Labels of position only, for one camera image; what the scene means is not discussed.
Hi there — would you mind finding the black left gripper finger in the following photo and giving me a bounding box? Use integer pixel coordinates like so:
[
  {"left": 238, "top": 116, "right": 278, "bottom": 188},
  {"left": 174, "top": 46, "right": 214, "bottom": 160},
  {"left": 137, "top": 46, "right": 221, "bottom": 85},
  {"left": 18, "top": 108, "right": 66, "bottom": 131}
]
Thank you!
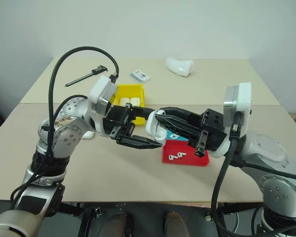
[
  {"left": 115, "top": 135, "right": 164, "bottom": 150},
  {"left": 132, "top": 106, "right": 156, "bottom": 122}
]

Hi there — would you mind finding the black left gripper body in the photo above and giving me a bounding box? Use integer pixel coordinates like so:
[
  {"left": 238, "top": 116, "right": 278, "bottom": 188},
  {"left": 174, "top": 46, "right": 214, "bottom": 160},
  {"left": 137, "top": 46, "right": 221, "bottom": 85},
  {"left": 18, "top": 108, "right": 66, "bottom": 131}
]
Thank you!
[{"left": 103, "top": 104, "right": 137, "bottom": 146}]

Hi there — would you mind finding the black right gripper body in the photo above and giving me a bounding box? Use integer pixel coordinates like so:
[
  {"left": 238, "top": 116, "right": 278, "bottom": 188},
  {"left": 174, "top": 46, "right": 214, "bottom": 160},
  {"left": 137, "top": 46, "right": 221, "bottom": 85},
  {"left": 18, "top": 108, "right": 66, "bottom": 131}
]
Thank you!
[{"left": 194, "top": 108, "right": 230, "bottom": 158}]

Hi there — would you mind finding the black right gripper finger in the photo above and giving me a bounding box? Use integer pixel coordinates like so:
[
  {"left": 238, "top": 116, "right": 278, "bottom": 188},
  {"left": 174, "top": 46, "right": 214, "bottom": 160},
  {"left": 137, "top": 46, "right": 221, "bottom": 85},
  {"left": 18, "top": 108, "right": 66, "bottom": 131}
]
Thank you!
[
  {"left": 154, "top": 114, "right": 202, "bottom": 148},
  {"left": 159, "top": 106, "right": 206, "bottom": 124}
]

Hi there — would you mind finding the yellow plastic bin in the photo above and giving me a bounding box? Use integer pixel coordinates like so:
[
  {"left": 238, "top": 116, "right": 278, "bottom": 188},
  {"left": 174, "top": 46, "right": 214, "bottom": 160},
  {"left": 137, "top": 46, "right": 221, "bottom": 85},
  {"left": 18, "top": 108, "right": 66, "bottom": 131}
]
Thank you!
[{"left": 112, "top": 83, "right": 147, "bottom": 126}]

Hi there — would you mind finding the blue plastic tray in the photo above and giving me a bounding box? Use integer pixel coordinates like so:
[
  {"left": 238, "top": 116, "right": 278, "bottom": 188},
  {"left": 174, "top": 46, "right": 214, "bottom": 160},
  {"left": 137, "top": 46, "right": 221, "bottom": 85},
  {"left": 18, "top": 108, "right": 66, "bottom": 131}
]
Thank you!
[{"left": 164, "top": 130, "right": 189, "bottom": 143}]

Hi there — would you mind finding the red plastic tray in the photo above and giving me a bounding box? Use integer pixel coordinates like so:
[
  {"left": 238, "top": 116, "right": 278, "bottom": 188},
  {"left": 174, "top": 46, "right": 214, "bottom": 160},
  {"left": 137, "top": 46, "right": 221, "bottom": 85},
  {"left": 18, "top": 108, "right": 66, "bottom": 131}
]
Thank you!
[{"left": 161, "top": 139, "right": 210, "bottom": 167}]

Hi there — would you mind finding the small printed card box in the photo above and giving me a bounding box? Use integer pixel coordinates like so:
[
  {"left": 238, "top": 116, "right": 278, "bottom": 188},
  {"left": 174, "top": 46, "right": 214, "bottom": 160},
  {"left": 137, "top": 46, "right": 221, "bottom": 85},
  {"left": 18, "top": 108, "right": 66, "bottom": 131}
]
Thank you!
[{"left": 131, "top": 70, "right": 151, "bottom": 83}]

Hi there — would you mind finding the crumpled white plastic bag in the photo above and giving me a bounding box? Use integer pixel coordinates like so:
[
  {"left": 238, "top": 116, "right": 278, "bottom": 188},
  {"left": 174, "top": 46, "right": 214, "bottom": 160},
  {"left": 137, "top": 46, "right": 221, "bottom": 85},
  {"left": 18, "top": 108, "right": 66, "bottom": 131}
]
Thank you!
[{"left": 165, "top": 56, "right": 195, "bottom": 77}]

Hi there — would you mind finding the black digital caliper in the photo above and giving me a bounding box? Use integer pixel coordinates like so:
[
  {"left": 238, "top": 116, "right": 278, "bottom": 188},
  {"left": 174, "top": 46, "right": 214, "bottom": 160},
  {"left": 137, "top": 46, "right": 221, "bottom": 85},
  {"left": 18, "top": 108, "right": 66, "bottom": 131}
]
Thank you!
[{"left": 64, "top": 64, "right": 108, "bottom": 87}]

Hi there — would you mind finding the dark brown rounded shape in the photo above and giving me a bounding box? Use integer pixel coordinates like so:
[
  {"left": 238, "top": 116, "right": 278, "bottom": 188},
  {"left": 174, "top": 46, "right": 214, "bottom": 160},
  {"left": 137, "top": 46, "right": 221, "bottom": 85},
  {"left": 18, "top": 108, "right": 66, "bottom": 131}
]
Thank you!
[{"left": 164, "top": 211, "right": 186, "bottom": 237}]

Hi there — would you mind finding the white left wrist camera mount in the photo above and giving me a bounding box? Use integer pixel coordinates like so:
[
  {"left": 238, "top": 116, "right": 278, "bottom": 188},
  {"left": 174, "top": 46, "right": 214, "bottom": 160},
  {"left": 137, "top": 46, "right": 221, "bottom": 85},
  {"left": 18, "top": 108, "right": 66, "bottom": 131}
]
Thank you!
[{"left": 87, "top": 75, "right": 119, "bottom": 137}]

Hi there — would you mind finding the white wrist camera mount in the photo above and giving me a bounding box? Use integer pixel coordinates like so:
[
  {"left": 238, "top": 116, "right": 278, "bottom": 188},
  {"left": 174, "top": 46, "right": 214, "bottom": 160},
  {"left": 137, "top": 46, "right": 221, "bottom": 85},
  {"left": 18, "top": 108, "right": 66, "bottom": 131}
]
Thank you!
[
  {"left": 87, "top": 75, "right": 119, "bottom": 137},
  {"left": 209, "top": 82, "right": 253, "bottom": 158}
]

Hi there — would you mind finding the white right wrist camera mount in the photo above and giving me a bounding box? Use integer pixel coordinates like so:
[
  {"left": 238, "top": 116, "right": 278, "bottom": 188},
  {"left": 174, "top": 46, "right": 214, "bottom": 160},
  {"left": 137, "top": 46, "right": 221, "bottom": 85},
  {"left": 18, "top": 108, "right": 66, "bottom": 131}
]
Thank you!
[{"left": 209, "top": 82, "right": 253, "bottom": 158}]

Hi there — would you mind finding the black table frame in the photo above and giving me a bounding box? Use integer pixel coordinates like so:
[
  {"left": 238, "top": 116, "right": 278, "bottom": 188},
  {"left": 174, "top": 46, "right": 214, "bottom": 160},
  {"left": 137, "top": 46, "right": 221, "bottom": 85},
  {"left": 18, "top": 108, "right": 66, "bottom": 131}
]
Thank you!
[{"left": 60, "top": 201, "right": 264, "bottom": 216}]

